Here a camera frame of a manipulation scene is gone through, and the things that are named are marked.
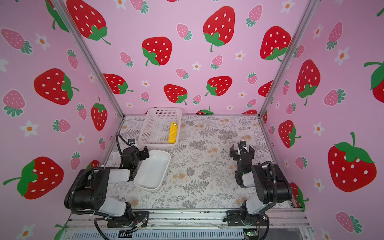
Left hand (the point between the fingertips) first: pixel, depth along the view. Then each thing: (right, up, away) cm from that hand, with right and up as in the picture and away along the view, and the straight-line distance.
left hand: (139, 147), depth 94 cm
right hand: (+66, +2, -3) cm, 66 cm away
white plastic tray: (+9, -15, -4) cm, 18 cm away
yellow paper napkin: (+20, +9, +14) cm, 26 cm away
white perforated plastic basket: (+5, +11, +17) cm, 21 cm away
